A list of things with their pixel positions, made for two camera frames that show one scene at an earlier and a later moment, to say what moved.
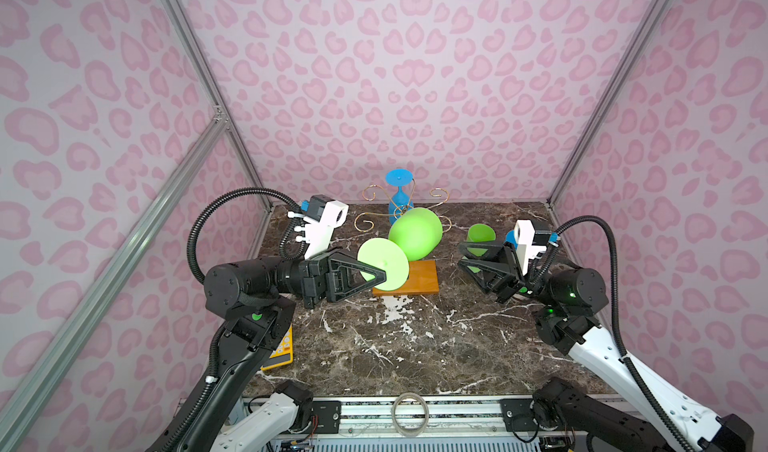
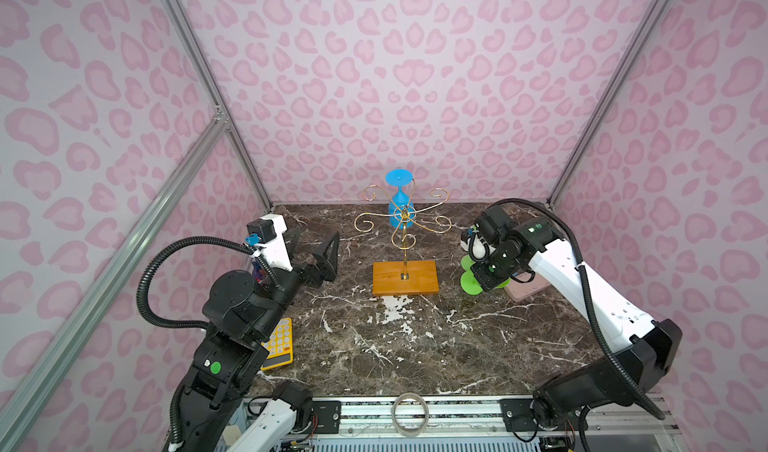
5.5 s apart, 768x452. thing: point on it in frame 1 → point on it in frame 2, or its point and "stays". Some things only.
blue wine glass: x=400 y=201 stays
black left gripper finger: x=348 y=276 → x=326 y=258
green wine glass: x=414 y=235 → x=468 y=281
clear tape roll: x=405 y=432 stays
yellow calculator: x=283 y=354 stays
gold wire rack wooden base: x=422 y=274 stays
